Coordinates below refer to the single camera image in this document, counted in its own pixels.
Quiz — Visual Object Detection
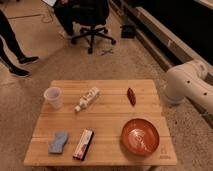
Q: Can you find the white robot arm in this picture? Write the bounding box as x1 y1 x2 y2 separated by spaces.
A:
164 60 213 114

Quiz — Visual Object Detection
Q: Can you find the wooden table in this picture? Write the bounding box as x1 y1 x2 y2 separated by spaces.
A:
24 80 177 167

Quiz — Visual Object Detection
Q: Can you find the small black box on floor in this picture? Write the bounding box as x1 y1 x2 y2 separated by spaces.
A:
121 25 135 38

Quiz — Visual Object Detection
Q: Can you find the seated person in dark clothes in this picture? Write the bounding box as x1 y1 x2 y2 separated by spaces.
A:
54 0 78 38

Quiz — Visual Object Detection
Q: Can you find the dark red pepper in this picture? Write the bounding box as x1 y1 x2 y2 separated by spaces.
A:
127 88 136 106

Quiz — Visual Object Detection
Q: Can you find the translucent plastic cup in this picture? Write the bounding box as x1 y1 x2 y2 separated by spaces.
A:
43 87 62 109

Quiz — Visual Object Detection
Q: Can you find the standing person in black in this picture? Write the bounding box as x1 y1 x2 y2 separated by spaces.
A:
0 9 39 77

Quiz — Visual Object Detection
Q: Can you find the white plastic bottle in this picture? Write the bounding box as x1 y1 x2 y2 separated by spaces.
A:
75 87 100 112

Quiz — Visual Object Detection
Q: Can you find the blue sponge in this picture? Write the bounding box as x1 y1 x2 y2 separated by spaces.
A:
48 131 69 154

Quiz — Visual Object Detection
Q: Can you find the orange ceramic bowl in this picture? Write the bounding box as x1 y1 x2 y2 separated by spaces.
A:
121 118 160 156

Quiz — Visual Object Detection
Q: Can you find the black office chair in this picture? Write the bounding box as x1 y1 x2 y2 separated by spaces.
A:
71 0 116 54

